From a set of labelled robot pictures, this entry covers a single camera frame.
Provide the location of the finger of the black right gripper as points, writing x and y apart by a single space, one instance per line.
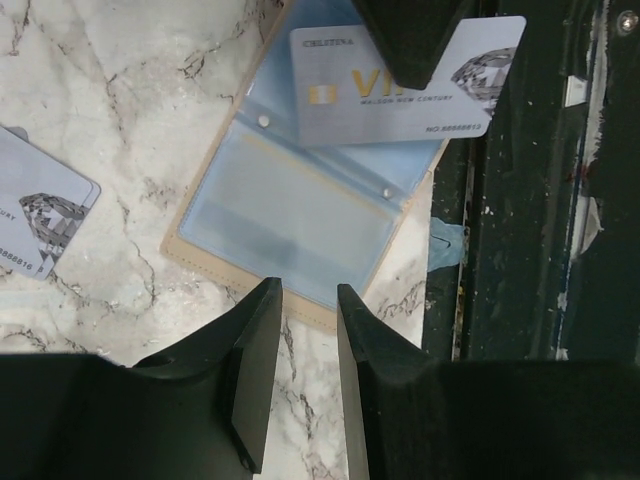
411 35

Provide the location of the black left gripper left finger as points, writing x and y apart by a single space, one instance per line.
198 409

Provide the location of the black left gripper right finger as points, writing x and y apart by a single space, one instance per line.
409 416

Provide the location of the silver VIP card top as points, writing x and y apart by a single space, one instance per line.
346 95

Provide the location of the silver vip card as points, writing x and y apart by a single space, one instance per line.
346 95
44 203

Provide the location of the beige leather card holder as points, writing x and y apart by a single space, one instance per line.
263 206

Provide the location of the blue tape piece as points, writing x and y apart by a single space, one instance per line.
447 244

